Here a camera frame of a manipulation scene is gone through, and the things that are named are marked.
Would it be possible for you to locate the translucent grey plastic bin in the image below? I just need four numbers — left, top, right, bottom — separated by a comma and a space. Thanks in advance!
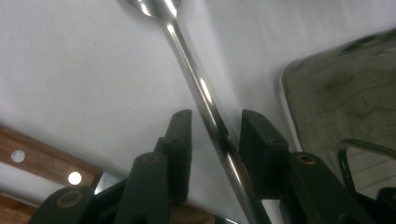
278, 27, 396, 200

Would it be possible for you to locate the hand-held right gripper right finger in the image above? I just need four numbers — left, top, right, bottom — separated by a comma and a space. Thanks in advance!
238, 108, 290, 202

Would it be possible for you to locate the wooden handled knife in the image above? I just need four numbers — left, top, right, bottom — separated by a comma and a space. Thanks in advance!
0, 124, 124, 195

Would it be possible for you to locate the silver metal spoon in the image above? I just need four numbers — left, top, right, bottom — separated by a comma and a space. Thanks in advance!
118, 0, 272, 224

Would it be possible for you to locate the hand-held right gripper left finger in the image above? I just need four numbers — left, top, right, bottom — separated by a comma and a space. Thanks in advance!
154, 108, 193, 204

